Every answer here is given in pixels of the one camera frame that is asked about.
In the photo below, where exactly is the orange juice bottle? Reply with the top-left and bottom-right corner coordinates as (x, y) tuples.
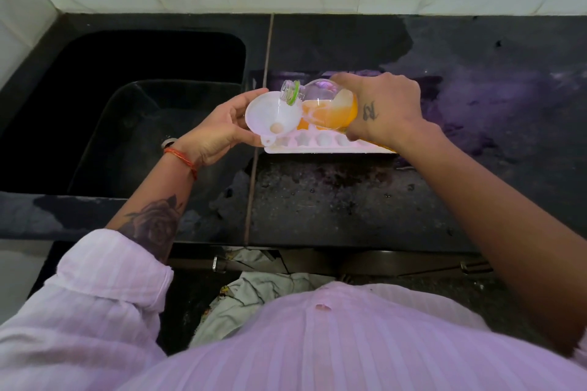
(280, 79), (397, 152)

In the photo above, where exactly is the white ice cube tray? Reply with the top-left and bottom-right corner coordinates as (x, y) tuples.
(262, 125), (399, 156)

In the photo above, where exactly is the orange thread bracelet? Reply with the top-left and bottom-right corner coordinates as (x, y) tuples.
(163, 147), (199, 181)

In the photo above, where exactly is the pink striped shirt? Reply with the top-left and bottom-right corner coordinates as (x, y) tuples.
(0, 228), (587, 391)

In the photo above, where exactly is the person's right hand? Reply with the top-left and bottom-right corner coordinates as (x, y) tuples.
(330, 72), (443, 152)

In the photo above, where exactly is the person's left hand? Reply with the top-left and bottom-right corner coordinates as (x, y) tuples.
(171, 87), (270, 169)

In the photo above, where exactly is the person's left forearm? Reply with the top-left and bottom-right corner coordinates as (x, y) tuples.
(106, 159), (198, 264)

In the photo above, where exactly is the metal cabinet handle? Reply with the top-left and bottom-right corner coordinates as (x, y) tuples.
(460, 258), (494, 275)

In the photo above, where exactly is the white plastic funnel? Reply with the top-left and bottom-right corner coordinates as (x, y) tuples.
(245, 90), (303, 148)

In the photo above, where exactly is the person's right forearm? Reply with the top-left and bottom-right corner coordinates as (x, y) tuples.
(399, 127), (587, 355)

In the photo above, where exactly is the black sink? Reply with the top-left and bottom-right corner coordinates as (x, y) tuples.
(0, 29), (248, 199)

